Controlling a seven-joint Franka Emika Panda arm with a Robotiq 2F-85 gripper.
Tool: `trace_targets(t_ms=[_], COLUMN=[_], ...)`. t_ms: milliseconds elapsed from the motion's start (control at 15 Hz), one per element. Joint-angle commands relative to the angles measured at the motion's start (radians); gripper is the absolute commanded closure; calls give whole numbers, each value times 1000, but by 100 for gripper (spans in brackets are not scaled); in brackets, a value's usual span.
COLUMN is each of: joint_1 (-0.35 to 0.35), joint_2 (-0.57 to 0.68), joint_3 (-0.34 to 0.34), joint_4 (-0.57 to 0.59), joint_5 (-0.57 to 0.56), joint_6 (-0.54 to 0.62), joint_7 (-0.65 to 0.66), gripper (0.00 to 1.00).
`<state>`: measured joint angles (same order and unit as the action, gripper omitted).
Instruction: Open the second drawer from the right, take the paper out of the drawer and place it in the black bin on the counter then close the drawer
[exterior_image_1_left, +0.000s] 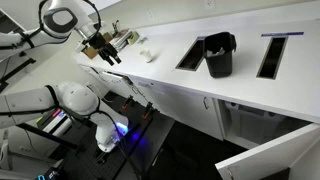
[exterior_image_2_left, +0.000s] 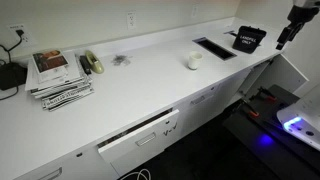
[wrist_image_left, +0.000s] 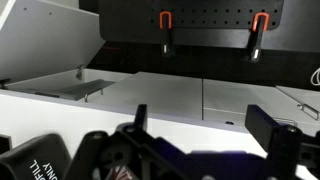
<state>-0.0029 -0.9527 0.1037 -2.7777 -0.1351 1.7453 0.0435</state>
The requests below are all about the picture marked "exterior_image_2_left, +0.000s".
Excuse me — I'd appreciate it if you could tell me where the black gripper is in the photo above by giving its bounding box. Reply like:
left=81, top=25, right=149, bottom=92
left=275, top=4, right=320, bottom=51

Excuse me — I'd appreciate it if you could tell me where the wooden drawer with white front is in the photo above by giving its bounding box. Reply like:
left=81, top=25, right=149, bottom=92
left=97, top=107, right=181, bottom=178

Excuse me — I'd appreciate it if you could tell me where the black landfill trash bin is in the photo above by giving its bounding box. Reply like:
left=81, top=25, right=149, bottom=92
left=232, top=25, right=268, bottom=55

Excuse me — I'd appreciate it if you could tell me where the closed white cabinet door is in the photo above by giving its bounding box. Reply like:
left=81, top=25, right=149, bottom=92
left=218, top=68, right=252, bottom=104

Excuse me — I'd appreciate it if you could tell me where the blue strip label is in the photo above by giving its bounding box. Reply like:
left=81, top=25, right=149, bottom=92
left=192, top=36, right=208, bottom=44

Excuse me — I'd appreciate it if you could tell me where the black mounting board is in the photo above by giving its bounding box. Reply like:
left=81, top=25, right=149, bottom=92
left=222, top=84, right=320, bottom=180

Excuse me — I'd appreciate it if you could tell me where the pile of paper clips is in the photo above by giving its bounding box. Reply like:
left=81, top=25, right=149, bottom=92
left=111, top=53, right=133, bottom=67

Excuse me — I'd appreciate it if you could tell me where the black stapler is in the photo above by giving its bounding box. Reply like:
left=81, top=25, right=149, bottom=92
left=79, top=54, right=93, bottom=75

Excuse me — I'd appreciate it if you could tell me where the black power adapter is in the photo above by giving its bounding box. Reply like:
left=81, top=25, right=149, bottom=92
left=0, top=62, right=28, bottom=92

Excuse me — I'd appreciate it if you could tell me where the black clamp with red handle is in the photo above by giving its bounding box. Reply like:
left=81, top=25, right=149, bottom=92
left=258, top=86, right=278, bottom=103
left=241, top=99, right=261, bottom=118

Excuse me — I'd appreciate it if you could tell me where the white wall outlet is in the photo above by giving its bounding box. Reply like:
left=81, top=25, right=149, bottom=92
left=190, top=3, right=199, bottom=18
left=7, top=23, right=36, bottom=48
left=125, top=11, right=138, bottom=30

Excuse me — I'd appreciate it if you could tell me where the closed white drawer with handle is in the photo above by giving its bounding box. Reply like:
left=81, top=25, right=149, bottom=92
left=13, top=143, right=119, bottom=180
left=173, top=83, right=223, bottom=138

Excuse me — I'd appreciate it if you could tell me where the white cable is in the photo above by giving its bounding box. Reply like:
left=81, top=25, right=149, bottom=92
left=119, top=168, right=152, bottom=180

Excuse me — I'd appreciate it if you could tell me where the black power cable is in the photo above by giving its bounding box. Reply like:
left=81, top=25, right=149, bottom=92
left=0, top=29, right=26, bottom=101

